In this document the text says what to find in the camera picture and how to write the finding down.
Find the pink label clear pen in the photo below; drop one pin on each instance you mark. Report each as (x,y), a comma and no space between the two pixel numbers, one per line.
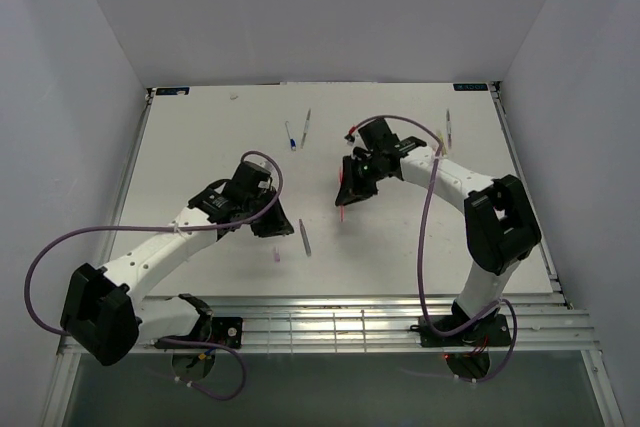
(449,132)

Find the yellow highlighter pen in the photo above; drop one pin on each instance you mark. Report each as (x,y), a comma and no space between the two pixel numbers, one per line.
(442,140)

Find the purple highlighter cap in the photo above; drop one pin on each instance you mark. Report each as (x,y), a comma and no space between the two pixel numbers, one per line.
(276,254)

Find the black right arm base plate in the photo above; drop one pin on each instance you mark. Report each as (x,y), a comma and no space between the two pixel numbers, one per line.
(490,331)

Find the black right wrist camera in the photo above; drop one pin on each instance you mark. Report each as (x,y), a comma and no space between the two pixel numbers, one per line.
(377,135)

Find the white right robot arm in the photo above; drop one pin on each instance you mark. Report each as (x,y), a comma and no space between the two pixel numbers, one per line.
(500,226)

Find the dark blue corner sticker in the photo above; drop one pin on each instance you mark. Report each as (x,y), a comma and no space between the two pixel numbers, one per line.
(172,91)
(470,87)

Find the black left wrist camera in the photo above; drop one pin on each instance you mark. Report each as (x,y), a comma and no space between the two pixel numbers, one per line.
(247,179)

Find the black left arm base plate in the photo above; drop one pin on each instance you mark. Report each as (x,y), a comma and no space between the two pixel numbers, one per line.
(220,330)

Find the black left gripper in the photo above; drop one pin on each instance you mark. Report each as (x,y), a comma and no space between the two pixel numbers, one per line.
(278,224)

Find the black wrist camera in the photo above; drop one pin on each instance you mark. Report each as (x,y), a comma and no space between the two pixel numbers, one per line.
(247,179)
(377,135)

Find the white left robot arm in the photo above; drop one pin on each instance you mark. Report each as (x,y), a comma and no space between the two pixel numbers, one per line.
(103,309)

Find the green label clear pen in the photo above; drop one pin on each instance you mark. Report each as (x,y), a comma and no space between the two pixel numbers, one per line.
(305,129)

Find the dark blue left corner sticker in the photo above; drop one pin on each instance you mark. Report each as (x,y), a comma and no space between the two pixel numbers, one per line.
(172,91)

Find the aluminium frame rail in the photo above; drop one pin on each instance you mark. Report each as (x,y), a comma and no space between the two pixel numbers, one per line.
(341,325)

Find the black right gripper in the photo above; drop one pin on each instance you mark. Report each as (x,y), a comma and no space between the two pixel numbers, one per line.
(352,188)

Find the purple highlighter pen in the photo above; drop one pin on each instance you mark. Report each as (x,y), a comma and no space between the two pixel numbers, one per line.
(305,238)

